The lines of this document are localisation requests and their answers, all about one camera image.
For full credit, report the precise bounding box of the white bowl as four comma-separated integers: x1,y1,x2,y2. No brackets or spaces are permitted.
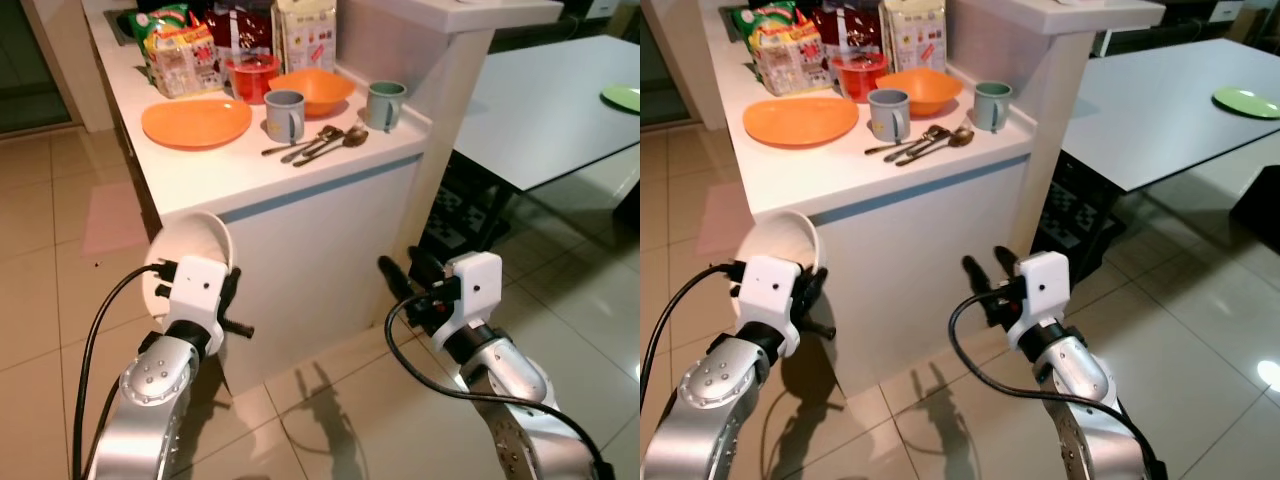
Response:
735,210,821,301
145,210,235,321

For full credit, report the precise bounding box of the white kitchen counter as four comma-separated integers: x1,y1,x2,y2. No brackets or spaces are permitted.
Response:
672,0,1166,396
20,0,566,396

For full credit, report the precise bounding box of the black chair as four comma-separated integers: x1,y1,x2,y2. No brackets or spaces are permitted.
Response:
415,150,521,271
1030,150,1126,261

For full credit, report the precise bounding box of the silver metal fork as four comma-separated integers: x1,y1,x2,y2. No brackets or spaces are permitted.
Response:
262,124,341,156
865,124,946,155

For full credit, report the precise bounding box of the pale green mug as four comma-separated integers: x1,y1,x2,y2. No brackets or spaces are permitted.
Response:
973,81,1014,133
363,80,409,133

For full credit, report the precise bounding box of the orange plastic plate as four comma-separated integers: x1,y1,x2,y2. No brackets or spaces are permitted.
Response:
141,97,254,151
742,96,860,148

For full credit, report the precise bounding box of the grey blue mug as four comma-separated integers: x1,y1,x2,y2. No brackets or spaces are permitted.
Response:
867,88,911,143
263,89,306,144

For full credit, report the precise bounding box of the orange plastic bowl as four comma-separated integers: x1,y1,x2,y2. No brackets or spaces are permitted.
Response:
267,68,357,118
875,67,965,116

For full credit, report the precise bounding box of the grey dining table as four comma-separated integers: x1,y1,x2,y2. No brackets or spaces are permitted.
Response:
452,35,641,191
1060,38,1280,193

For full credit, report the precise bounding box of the red translucent cup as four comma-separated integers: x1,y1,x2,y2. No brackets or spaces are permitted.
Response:
225,52,283,105
832,52,889,103

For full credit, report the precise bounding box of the orange white noodle pack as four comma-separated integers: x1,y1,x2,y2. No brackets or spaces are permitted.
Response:
750,22,829,96
146,25,223,99

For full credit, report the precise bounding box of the white printed food pack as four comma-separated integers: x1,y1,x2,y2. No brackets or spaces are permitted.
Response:
882,0,947,73
272,0,339,73

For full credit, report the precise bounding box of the dark red snack bag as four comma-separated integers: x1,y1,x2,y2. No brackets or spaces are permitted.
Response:
812,5,886,59
203,5,276,61

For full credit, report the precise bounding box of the black furniture piece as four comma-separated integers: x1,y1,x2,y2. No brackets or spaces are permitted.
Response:
1230,190,1280,256

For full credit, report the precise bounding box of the dark glass door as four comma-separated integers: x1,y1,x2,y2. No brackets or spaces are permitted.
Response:
640,0,701,131
0,0,81,136

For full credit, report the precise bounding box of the green snack bag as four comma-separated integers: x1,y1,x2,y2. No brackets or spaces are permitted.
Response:
730,2,796,46
127,4,191,51

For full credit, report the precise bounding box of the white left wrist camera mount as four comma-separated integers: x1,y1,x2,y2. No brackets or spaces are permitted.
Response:
735,255,803,359
158,257,227,356

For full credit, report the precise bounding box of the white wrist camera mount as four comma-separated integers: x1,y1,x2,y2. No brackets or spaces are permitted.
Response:
1005,251,1071,349
735,255,803,359
440,251,504,346
158,257,227,356

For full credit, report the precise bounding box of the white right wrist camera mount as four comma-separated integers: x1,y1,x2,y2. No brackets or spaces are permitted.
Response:
440,251,504,346
1005,251,1071,349

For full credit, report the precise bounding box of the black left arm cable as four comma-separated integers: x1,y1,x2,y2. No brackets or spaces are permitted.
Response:
72,262,167,480
640,262,746,386

